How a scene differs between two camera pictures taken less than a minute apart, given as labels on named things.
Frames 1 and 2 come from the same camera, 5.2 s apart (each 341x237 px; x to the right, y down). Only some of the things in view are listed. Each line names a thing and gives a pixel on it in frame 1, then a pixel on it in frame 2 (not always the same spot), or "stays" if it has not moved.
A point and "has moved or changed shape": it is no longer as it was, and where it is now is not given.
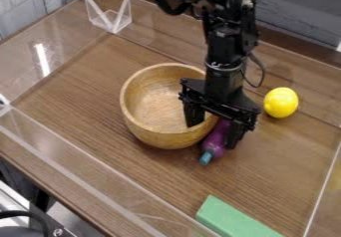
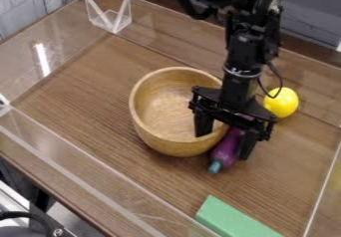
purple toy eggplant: x=215 y=141 -> x=227 y=152
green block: x=228 y=220 stays
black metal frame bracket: x=54 y=229 stays
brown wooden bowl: x=153 y=108 has moved or changed shape
